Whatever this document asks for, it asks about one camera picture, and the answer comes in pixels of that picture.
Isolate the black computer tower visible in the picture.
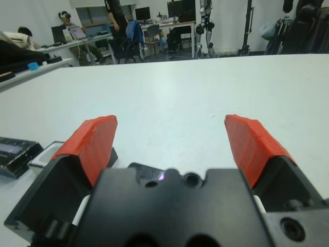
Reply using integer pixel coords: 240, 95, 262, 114
166, 27, 184, 52

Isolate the large black monitor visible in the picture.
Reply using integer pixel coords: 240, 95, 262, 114
167, 0, 196, 23

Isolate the long white desk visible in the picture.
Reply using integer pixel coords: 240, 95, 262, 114
38, 34, 114, 66

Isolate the black desktop monitor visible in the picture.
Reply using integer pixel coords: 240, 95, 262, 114
135, 7, 151, 21

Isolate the white side table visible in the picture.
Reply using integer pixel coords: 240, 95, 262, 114
0, 57, 75, 92

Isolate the seated person with headset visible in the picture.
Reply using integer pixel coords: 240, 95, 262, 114
58, 10, 103, 65

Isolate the black bag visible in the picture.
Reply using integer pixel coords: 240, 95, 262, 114
0, 30, 48, 76

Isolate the tall black stand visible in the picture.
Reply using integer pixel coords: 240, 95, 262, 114
240, 0, 255, 57

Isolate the person in white jacket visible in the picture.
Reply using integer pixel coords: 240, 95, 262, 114
17, 26, 41, 51

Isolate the black high-back chair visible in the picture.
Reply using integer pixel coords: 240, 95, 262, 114
264, 0, 329, 55

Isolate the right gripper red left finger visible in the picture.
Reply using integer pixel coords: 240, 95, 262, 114
4, 115, 119, 240

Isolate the silver humanoid robot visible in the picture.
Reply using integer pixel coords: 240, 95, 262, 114
194, 0, 217, 59

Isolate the white office desk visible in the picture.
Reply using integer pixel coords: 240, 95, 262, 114
140, 21, 196, 59

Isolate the pale blue bag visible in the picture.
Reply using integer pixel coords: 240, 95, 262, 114
259, 22, 278, 40

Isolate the white camera box base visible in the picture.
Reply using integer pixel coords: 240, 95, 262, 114
27, 140, 65, 176

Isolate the black office chair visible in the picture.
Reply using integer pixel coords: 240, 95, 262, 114
118, 38, 144, 64

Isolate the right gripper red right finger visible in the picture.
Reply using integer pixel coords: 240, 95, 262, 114
224, 114, 324, 213

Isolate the open laptop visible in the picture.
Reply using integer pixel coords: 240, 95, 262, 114
69, 25, 87, 40

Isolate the black speckled box lid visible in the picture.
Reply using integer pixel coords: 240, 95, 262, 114
0, 137, 44, 180

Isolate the blue jacket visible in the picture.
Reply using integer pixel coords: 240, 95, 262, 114
126, 20, 144, 45

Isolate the standing person in black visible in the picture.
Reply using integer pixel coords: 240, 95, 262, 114
104, 0, 129, 64

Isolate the grey chair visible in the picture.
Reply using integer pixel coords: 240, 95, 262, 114
145, 24, 162, 55

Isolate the small black monitor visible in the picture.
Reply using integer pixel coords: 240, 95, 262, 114
51, 25, 68, 43

